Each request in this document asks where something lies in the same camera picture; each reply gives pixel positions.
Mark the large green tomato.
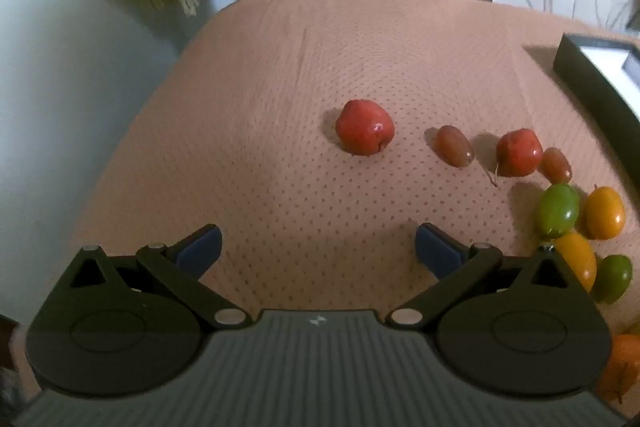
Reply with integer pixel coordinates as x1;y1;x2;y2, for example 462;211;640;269
535;183;579;239

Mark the reddish grape near centre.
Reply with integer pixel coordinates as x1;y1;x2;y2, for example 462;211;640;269
433;126;475;168

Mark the salmon dotted tablecloth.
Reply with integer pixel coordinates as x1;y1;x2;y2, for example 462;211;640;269
70;0;639;311

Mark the small red apple fruit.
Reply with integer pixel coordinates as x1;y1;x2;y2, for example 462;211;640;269
489;128;544;186

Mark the orange tangerine with stem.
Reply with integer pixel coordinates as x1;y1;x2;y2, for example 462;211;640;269
596;334;639;404

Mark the large red apple fruit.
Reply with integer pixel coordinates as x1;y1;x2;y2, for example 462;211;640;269
335;100;395;156

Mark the black white shallow box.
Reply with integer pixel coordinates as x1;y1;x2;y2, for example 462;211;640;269
553;34;639;179

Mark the reddish grape near right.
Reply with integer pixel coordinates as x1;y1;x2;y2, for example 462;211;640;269
539;147;573;184

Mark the reddish grape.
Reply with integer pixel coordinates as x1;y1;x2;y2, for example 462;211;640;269
433;126;475;168
539;147;573;184

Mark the small green tomato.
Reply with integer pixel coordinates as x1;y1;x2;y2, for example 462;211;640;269
592;255;634;305

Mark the yellow orange kumquat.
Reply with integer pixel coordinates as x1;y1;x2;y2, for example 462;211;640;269
553;232;597;293
585;186;626;241

